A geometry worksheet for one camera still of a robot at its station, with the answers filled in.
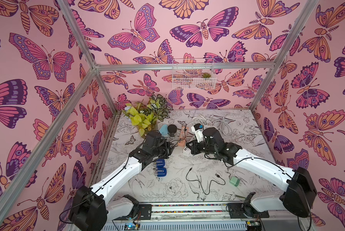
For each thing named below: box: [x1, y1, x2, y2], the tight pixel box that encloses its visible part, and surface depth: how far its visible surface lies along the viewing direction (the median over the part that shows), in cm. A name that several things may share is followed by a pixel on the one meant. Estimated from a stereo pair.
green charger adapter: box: [228, 176, 241, 187], surface depth 83 cm
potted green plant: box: [121, 94, 173, 139], surface depth 93 cm
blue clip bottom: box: [156, 164, 168, 178], surface depth 87 cm
